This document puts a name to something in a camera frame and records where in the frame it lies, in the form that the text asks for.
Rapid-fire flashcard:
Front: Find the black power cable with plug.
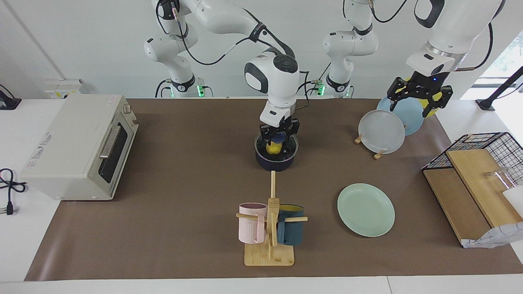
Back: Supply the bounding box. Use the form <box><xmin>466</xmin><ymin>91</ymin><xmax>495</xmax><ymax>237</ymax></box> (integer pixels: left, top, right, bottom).
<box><xmin>0</xmin><ymin>168</ymin><xmax>27</xmax><ymax>216</ymax></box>

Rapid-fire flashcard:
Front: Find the grey plate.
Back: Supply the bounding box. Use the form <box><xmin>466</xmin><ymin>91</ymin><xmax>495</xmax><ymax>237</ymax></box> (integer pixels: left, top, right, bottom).
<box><xmin>358</xmin><ymin>109</ymin><xmax>406</xmax><ymax>155</ymax></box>

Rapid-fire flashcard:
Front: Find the white checked cloth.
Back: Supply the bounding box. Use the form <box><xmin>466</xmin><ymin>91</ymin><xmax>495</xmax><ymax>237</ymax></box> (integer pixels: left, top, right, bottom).
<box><xmin>462</xmin><ymin>222</ymin><xmax>523</xmax><ymax>249</ymax></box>

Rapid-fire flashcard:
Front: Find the glass lid with purple knob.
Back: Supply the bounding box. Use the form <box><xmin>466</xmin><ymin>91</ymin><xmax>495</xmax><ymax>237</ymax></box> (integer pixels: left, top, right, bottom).
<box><xmin>255</xmin><ymin>131</ymin><xmax>299</xmax><ymax>159</ymax></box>

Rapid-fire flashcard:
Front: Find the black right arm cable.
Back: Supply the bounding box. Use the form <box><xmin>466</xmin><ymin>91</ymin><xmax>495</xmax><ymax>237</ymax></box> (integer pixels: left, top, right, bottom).
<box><xmin>156</xmin><ymin>0</ymin><xmax>311</xmax><ymax>111</ymax></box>

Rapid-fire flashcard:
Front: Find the black stand with pole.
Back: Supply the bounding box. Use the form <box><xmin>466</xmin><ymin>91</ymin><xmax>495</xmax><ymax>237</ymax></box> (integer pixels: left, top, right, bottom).
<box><xmin>476</xmin><ymin>65</ymin><xmax>523</xmax><ymax>111</ymax></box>

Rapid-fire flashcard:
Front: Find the mint green plate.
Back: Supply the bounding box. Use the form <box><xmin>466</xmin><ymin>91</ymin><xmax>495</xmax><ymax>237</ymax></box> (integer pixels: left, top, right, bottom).
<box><xmin>337</xmin><ymin>183</ymin><xmax>396</xmax><ymax>238</ymax></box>

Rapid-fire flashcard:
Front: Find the pink mug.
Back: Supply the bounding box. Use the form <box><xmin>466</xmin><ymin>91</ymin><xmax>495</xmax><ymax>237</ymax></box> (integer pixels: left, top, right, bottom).
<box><xmin>239</xmin><ymin>203</ymin><xmax>268</xmax><ymax>244</ymax></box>

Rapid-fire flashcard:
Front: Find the wooden plate rack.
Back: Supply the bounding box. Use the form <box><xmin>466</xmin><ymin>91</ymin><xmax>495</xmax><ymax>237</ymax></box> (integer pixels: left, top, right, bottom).
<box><xmin>354</xmin><ymin>135</ymin><xmax>387</xmax><ymax>160</ymax></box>

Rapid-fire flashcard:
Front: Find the dark teal mug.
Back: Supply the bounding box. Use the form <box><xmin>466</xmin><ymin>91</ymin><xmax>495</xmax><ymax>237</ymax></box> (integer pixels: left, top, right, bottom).
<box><xmin>277</xmin><ymin>204</ymin><xmax>305</xmax><ymax>246</ymax></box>

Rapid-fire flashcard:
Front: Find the black desk mount base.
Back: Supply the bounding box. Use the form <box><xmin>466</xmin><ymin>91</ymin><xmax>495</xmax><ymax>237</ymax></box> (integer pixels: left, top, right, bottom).
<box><xmin>0</xmin><ymin>84</ymin><xmax>22</xmax><ymax>110</ymax></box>

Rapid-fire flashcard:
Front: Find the wooden mug tree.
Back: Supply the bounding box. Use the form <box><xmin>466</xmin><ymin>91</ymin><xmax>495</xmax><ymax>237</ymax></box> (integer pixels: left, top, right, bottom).
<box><xmin>236</xmin><ymin>171</ymin><xmax>308</xmax><ymax>267</ymax></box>

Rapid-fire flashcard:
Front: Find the yellow plate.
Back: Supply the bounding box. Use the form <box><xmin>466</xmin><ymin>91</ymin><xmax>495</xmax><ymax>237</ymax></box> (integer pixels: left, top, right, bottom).
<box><xmin>402</xmin><ymin>78</ymin><xmax>444</xmax><ymax>119</ymax></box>

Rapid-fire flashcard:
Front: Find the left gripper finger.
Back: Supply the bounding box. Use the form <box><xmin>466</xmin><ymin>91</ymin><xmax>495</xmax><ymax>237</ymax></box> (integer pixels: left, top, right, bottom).
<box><xmin>387</xmin><ymin>78</ymin><xmax>409</xmax><ymax>112</ymax></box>
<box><xmin>423</xmin><ymin>86</ymin><xmax>453</xmax><ymax>119</ymax></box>

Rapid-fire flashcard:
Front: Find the beige toaster oven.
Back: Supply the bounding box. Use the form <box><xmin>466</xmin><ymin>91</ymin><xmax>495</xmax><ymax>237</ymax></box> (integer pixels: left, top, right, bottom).
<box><xmin>20</xmin><ymin>95</ymin><xmax>139</xmax><ymax>200</ymax></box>

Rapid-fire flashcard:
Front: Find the clear plastic cup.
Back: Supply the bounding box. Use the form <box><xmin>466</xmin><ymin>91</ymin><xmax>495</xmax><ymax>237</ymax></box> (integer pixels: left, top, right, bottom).
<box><xmin>484</xmin><ymin>167</ymin><xmax>513</xmax><ymax>189</ymax></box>

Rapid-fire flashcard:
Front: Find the wire basket with wooden shelves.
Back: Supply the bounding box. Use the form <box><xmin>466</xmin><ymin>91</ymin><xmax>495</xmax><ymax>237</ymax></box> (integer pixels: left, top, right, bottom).
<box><xmin>422</xmin><ymin>132</ymin><xmax>523</xmax><ymax>245</ymax></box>

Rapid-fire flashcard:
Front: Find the white wall socket box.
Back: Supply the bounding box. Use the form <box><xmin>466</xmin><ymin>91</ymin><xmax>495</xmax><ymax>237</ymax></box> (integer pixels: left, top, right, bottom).
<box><xmin>44</xmin><ymin>79</ymin><xmax>82</xmax><ymax>98</ymax></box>

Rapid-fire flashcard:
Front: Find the dark saucepan with purple handle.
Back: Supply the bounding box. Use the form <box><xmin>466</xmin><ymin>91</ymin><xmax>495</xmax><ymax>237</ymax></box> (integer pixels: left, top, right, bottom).
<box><xmin>254</xmin><ymin>131</ymin><xmax>299</xmax><ymax>172</ymax></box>

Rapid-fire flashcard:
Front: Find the light blue plate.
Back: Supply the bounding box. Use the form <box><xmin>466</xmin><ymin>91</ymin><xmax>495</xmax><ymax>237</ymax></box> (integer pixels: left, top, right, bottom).
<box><xmin>377</xmin><ymin>96</ymin><xmax>425</xmax><ymax>136</ymax></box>

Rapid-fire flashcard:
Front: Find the brown table mat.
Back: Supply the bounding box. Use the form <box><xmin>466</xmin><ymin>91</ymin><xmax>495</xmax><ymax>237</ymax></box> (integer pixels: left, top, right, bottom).
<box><xmin>25</xmin><ymin>98</ymin><xmax>523</xmax><ymax>281</ymax></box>

